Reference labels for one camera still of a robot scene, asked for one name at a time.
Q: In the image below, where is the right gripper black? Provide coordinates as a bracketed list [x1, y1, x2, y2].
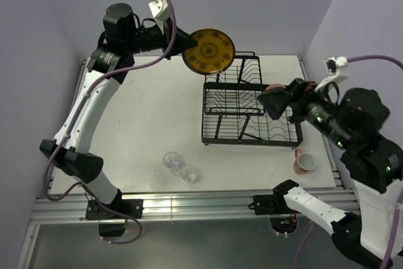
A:
[254, 74, 350, 146]

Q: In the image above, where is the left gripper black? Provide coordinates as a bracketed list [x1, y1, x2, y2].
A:
[125, 16, 197, 60]

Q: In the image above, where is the floral patterned bowl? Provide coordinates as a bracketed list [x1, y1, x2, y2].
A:
[263, 83, 286, 94]

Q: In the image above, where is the yellow patterned plate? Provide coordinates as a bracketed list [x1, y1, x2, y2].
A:
[182, 28, 236, 76]

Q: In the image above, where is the clear glass cup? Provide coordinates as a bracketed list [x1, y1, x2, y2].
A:
[180, 164, 199, 184]
[163, 152, 181, 173]

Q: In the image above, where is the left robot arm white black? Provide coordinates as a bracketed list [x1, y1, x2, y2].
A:
[40, 0, 196, 218]

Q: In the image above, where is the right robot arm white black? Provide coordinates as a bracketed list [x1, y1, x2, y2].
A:
[258, 79, 402, 268]

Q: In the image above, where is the pink white mug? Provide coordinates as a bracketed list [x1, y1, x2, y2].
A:
[293, 148, 316, 175]

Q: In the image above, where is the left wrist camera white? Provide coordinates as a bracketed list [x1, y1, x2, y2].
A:
[149, 0, 171, 33]

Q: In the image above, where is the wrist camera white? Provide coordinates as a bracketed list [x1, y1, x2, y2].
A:
[149, 0, 171, 33]
[315, 56, 349, 92]

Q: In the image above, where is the black wire dish rack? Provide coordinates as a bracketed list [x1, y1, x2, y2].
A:
[201, 52, 303, 149]

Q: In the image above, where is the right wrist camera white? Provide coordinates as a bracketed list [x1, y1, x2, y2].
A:
[315, 56, 349, 92]

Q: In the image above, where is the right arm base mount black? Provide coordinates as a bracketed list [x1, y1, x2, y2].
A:
[248, 194, 290, 215]

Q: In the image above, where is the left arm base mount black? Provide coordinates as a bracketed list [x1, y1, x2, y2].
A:
[84, 199, 143, 245]

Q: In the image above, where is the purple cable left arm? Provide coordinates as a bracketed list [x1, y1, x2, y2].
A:
[42, 0, 178, 202]

